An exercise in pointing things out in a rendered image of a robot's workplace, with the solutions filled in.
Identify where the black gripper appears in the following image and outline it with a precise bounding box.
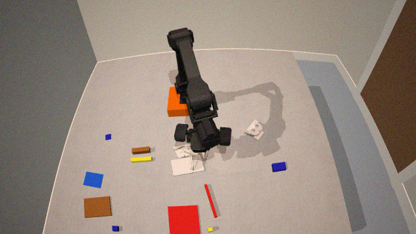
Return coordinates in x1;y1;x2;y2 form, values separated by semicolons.
174;123;232;146

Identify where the blue square tile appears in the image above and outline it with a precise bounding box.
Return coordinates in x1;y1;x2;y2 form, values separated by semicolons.
83;172;103;188

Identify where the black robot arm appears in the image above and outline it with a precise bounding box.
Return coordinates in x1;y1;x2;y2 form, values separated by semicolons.
167;27;221;153

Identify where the yellow flat bar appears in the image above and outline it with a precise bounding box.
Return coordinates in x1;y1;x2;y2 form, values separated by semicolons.
131;157;152;163

